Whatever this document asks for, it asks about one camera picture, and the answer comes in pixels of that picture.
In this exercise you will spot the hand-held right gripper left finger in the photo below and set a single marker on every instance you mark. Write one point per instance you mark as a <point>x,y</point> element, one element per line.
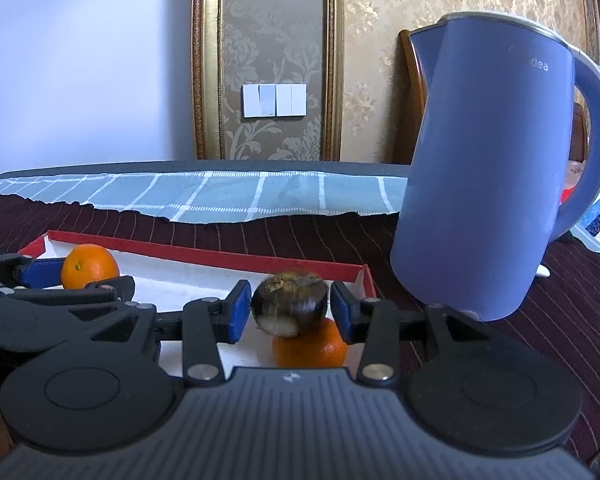
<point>237,312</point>

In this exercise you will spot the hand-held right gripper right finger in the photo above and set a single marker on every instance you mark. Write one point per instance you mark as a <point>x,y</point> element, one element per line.
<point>342,317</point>

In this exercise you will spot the white wall switch panel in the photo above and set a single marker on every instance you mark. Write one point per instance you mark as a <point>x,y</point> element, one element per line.
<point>274,101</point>

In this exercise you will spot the gold wall frame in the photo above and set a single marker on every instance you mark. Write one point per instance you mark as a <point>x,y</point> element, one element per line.
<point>207,60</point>

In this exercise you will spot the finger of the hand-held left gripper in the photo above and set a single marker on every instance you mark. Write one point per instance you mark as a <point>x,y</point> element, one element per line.
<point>37,271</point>
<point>111,287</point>

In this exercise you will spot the pink cloth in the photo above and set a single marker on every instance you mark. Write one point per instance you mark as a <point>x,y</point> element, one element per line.
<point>575,170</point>

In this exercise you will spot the wooden chair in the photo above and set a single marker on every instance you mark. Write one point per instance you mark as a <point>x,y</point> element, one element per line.
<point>415,85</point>

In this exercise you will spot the dark red striped tablecloth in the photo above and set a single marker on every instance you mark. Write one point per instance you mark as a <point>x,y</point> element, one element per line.
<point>555,320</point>

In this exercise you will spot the dark brown round fruit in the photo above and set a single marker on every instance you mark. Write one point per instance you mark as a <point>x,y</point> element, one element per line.
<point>290,307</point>

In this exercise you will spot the blue electric kettle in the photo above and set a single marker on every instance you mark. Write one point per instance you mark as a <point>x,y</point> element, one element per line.
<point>480,160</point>

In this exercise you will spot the teal checked cloth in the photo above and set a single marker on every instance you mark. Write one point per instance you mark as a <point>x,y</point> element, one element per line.
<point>205,195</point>

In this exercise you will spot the orange tangerine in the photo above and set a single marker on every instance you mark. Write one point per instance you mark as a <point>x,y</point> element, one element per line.
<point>310,349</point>
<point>90,266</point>

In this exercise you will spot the red cardboard tray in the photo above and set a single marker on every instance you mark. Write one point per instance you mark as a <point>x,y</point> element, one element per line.
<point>190,280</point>

